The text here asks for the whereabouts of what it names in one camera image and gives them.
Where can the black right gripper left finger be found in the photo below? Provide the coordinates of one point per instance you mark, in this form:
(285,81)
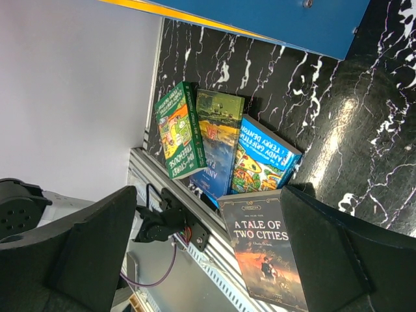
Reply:
(70,264)

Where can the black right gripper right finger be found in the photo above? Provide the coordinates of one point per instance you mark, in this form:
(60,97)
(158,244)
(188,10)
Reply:
(346,263)

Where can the dark Tale Of Two Cities book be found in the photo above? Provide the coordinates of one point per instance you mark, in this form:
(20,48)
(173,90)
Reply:
(259,237)

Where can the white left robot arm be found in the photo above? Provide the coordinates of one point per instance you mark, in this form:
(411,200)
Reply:
(24,207)

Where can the blue 26-Storey Treehouse book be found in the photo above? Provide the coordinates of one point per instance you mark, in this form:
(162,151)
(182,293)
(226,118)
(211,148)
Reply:
(263,161)

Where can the black marble pattern mat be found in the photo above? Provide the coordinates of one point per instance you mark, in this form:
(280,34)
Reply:
(353,119)

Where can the green 104-Storey Treehouse book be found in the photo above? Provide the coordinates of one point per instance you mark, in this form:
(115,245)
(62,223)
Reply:
(179,129)

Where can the blue Animal Farm book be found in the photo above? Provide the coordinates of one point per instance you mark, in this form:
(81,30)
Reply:
(219,117)

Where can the colourful wooden bookshelf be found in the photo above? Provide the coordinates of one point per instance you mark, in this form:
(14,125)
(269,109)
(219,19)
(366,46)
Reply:
(324,27)

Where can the white slotted cable duct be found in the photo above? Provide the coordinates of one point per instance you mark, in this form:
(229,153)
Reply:
(223,282)

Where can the aluminium mounting rail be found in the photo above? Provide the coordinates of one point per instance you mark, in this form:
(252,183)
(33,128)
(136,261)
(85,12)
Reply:
(209,246)

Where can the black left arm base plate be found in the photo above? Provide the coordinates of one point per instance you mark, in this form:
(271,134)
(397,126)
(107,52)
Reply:
(177,215)

